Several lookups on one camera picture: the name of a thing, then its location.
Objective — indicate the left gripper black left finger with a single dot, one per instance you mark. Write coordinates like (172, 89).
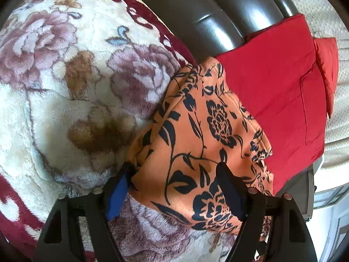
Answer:
(61, 236)

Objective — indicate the orange black floral blouse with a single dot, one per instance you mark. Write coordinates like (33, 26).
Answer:
(199, 124)

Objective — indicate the large red cushion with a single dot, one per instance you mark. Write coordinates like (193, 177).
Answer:
(275, 76)

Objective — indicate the floral plush sofa blanket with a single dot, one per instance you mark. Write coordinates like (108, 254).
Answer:
(78, 79)

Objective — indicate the small red satin pillow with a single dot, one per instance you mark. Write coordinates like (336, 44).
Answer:
(327, 60)

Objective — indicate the beige dotted curtain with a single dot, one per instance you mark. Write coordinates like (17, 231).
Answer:
(325, 22)

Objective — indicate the dark brown leather sofa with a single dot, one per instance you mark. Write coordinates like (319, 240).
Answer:
(212, 27)

